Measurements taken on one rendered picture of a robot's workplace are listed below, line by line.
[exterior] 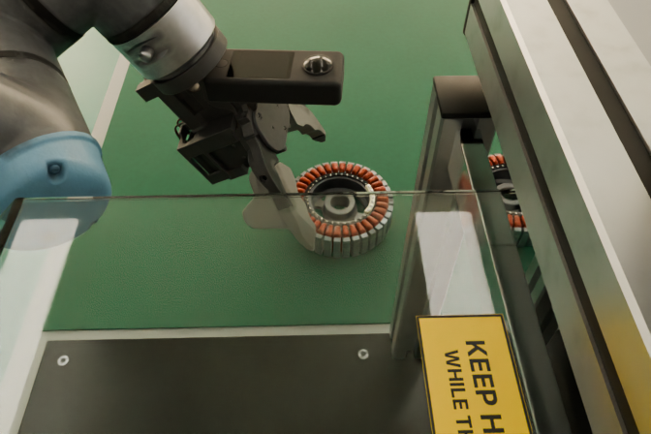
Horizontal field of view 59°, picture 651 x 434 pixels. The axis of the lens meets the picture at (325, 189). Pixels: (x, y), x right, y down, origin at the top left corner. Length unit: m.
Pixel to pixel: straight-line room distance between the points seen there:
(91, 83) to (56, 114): 1.79
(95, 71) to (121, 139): 1.46
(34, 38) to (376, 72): 0.50
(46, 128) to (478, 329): 0.25
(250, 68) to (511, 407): 0.36
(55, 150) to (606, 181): 0.27
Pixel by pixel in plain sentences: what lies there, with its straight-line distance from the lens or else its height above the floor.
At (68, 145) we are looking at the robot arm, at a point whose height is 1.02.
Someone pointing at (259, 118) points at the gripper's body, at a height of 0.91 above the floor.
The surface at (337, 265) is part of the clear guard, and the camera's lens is 0.21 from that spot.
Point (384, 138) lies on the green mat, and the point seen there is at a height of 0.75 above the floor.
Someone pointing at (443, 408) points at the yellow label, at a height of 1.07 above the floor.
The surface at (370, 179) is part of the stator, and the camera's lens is 0.61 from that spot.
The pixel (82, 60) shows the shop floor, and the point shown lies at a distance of 2.28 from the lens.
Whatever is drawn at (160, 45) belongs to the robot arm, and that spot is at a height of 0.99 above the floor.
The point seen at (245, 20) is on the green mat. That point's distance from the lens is 0.92.
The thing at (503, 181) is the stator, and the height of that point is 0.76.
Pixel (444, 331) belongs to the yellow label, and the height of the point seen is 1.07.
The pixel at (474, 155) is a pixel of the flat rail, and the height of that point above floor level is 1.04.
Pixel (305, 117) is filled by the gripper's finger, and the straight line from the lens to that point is 0.59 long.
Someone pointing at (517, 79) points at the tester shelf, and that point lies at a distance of 0.24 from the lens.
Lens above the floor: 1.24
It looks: 49 degrees down
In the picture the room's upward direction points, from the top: straight up
